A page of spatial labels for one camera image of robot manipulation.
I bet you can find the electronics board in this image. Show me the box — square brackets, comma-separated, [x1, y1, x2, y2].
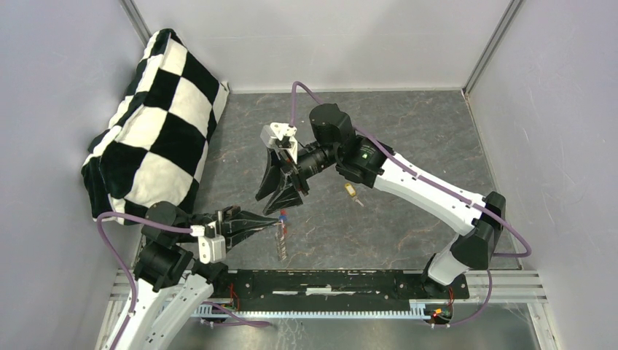
[209, 283, 240, 317]
[426, 288, 455, 327]

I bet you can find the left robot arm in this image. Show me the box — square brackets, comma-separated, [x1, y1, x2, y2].
[97, 201, 282, 349]

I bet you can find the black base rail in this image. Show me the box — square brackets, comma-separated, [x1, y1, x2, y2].
[212, 270, 470, 313]

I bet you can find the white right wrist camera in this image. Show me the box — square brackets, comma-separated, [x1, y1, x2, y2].
[260, 122, 299, 163]

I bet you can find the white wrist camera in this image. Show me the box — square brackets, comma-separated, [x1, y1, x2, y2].
[190, 221, 227, 264]
[260, 122, 299, 163]

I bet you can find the red key tag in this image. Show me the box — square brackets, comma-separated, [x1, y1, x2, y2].
[279, 209, 288, 237]

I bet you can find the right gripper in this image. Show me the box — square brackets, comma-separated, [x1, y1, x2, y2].
[255, 142, 340, 217]

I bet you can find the black white checkered pillow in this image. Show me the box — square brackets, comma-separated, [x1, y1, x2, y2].
[81, 28, 230, 222]

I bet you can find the right electronics board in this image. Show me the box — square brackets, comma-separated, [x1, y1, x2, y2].
[426, 288, 455, 327]

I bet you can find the white toothed cable duct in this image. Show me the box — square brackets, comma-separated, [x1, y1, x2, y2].
[181, 300, 429, 320]

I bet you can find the left electronics board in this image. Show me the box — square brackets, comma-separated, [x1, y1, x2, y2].
[209, 283, 240, 317]

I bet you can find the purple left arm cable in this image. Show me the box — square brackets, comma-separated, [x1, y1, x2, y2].
[96, 211, 194, 350]

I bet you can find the silver key on yellow tag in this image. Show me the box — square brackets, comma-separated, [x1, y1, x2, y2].
[352, 195, 364, 207]

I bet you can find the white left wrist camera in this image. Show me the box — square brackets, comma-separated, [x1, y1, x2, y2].
[190, 221, 227, 264]

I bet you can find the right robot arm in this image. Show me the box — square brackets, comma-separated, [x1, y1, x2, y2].
[256, 104, 506, 298]

